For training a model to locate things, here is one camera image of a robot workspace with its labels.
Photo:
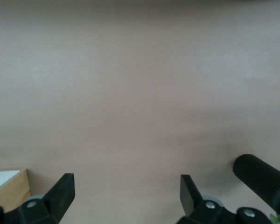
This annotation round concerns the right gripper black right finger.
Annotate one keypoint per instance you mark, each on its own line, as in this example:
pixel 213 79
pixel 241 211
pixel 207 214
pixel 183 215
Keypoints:
pixel 189 198

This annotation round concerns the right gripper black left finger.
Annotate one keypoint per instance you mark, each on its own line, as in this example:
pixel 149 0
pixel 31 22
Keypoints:
pixel 60 193

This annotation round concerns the wooden drawer with white front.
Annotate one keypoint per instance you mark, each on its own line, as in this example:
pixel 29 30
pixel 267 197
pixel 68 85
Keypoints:
pixel 2 178

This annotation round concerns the light wooden drawer cabinet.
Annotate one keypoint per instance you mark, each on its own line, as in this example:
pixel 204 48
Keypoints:
pixel 11 194

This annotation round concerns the black ribbed cylindrical vase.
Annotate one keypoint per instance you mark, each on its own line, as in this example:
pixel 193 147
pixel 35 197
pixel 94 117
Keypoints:
pixel 259 177

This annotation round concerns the brown table cover cloth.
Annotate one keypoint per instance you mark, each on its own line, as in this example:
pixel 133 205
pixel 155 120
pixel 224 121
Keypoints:
pixel 130 93

